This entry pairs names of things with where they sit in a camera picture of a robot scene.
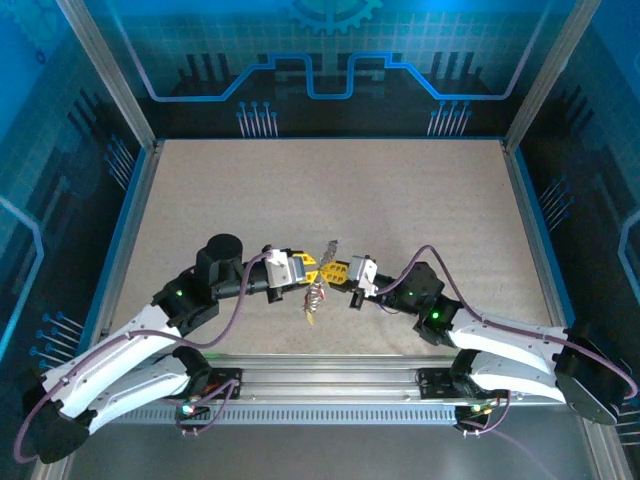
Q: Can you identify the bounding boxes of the small green LED board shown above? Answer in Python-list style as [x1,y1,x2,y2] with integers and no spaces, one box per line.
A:
[175,398,212,422]
[455,399,501,424]

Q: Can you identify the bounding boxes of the long aluminium mounting rail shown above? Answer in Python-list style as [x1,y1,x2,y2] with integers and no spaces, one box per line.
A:
[149,352,566,401]

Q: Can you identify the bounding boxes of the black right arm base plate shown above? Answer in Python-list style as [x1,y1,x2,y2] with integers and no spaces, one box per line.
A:
[417,367,481,401]

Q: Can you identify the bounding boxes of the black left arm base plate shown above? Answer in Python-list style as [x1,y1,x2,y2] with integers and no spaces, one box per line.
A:
[199,367,245,401]

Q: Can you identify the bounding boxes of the aluminium side rail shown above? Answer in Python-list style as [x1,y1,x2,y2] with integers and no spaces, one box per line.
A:
[501,141,576,351]
[97,142,164,341]

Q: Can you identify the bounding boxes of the slotted grey cable duct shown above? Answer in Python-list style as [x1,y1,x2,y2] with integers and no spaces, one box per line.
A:
[112,407,459,426]

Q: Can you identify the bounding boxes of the aluminium frame post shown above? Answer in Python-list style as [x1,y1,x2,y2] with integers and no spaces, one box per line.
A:
[54,0,161,151]
[504,0,601,151]

